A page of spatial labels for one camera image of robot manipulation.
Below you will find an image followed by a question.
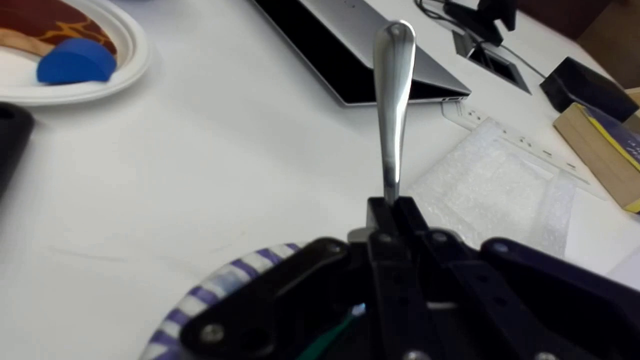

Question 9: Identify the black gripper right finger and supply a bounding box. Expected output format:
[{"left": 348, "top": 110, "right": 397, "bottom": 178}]
[{"left": 394, "top": 197, "right": 640, "bottom": 360}]

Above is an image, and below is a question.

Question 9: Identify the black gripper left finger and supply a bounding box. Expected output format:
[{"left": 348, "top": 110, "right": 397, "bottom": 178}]
[{"left": 178, "top": 197, "right": 428, "bottom": 360}]

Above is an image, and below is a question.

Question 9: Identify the silver metal utensil handle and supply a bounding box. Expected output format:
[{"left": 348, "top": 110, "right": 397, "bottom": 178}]
[{"left": 370, "top": 19, "right": 419, "bottom": 206}]

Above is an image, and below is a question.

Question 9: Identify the wooden block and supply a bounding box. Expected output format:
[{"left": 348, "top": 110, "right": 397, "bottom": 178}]
[{"left": 552, "top": 102, "right": 640, "bottom": 217}]

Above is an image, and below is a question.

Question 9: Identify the white paper plate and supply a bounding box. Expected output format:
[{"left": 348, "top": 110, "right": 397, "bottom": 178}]
[{"left": 0, "top": 0, "right": 152, "bottom": 109}]

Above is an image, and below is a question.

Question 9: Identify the blue half-round block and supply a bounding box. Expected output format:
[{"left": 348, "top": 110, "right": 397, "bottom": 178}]
[{"left": 33, "top": 37, "right": 119, "bottom": 89}]

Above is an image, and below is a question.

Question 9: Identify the clear plastic bag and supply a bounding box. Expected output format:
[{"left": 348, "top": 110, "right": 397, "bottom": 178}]
[{"left": 405, "top": 98, "right": 592, "bottom": 260}]

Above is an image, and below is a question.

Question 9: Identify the small black box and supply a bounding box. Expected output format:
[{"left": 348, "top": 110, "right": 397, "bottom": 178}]
[{"left": 538, "top": 54, "right": 640, "bottom": 125}]

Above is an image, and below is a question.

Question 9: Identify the table power outlet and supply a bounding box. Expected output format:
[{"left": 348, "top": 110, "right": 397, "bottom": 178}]
[{"left": 449, "top": 28, "right": 533, "bottom": 96}]

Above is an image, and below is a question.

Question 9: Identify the silver laptop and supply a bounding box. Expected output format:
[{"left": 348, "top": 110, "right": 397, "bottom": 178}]
[{"left": 251, "top": 0, "right": 473, "bottom": 110}]

